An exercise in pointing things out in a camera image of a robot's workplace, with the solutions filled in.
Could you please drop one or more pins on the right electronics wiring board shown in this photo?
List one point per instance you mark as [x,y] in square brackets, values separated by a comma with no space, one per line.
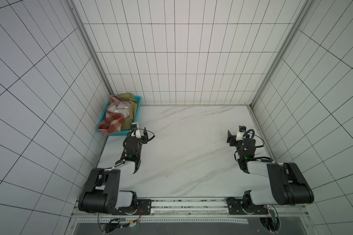
[271,223]

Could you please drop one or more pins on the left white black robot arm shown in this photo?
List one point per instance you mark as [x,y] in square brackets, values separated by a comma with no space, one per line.
[101,192]

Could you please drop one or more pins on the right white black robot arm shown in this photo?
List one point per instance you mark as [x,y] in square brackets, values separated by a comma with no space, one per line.
[287,185]

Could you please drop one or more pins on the aluminium mounting rail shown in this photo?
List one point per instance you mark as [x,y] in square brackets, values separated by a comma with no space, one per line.
[192,207]

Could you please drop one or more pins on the olive green skirt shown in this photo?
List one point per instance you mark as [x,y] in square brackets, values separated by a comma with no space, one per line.
[133,106]

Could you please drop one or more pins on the teal plastic basket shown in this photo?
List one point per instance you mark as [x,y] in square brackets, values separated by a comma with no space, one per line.
[123,133]

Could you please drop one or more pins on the left electronics wiring board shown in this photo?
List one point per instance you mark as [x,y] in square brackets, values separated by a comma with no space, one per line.
[115,223]

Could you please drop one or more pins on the electronics wiring board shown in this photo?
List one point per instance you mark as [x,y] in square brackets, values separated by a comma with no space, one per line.
[115,223]
[271,223]

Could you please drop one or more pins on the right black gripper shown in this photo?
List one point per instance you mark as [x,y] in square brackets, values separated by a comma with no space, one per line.
[231,138]

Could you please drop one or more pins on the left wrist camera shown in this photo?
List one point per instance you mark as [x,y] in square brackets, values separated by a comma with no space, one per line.
[135,131]

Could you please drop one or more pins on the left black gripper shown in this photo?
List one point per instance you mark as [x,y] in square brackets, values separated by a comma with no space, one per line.
[144,141]

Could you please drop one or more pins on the red plaid skirt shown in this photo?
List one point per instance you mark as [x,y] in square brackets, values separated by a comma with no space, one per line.
[115,115]

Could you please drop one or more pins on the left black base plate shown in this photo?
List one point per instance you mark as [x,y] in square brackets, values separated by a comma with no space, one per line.
[143,205]

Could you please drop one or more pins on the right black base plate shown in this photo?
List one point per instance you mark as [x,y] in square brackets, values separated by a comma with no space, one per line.
[237,206]

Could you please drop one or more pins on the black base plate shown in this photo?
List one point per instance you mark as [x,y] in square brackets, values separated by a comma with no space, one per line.
[143,205]
[237,206]

